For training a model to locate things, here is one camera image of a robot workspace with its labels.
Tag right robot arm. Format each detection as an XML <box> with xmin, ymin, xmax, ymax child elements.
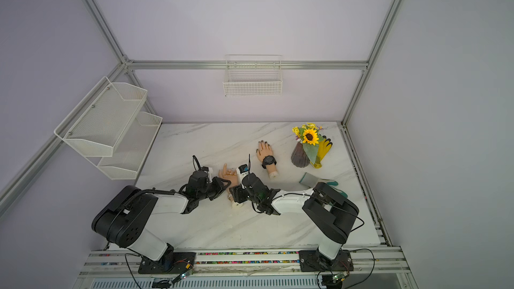
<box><xmin>230</xmin><ymin>173</ymin><xmax>365</xmax><ymax>262</ymax></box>

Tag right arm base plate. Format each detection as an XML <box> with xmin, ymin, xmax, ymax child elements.
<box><xmin>298</xmin><ymin>250</ymin><xmax>354</xmax><ymax>272</ymax></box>

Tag yellow black work glove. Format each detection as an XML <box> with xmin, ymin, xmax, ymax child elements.
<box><xmin>311</xmin><ymin>136</ymin><xmax>333</xmax><ymax>169</ymax></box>

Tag aluminium frame rails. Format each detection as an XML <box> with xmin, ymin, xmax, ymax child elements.
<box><xmin>1</xmin><ymin>0</ymin><xmax>393</xmax><ymax>288</ymax></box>

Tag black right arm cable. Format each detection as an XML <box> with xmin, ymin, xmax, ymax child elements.
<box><xmin>315</xmin><ymin>246</ymin><xmax>376</xmax><ymax>289</ymax></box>

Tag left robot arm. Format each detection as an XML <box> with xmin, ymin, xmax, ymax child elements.
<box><xmin>91</xmin><ymin>170</ymin><xmax>238</xmax><ymax>262</ymax></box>

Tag mannequin hand with painted nails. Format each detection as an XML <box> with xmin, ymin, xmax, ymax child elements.
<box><xmin>256</xmin><ymin>140</ymin><xmax>279</xmax><ymax>179</ymax></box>

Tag mannequin hand with bent fingers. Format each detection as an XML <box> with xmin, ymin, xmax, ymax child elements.
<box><xmin>218</xmin><ymin>163</ymin><xmax>242</xmax><ymax>208</ymax></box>

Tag grey green work glove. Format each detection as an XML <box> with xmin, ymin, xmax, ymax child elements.
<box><xmin>299</xmin><ymin>173</ymin><xmax>348</xmax><ymax>197</ymax></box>

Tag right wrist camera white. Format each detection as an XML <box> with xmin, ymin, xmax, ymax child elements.
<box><xmin>236</xmin><ymin>164</ymin><xmax>249</xmax><ymax>185</ymax></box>

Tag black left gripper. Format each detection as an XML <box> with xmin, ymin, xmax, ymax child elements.
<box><xmin>198</xmin><ymin>177</ymin><xmax>230</xmax><ymax>201</ymax></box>

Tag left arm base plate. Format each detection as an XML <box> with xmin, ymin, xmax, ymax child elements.
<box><xmin>138</xmin><ymin>252</ymin><xmax>196</xmax><ymax>274</ymax></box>

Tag purple ribbed glass vase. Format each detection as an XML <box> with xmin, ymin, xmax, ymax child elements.
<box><xmin>290</xmin><ymin>142</ymin><xmax>311</xmax><ymax>168</ymax></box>

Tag artificial sunflower bouquet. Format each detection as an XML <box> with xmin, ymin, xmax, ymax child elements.
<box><xmin>292</xmin><ymin>123</ymin><xmax>325</xmax><ymax>163</ymax></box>

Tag white wire wall basket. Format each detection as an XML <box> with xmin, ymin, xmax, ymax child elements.
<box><xmin>223</xmin><ymin>54</ymin><xmax>283</xmax><ymax>97</ymax></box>

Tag white mesh two-tier shelf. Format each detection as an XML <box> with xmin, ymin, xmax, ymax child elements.
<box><xmin>54</xmin><ymin>77</ymin><xmax>163</xmax><ymax>180</ymax></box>

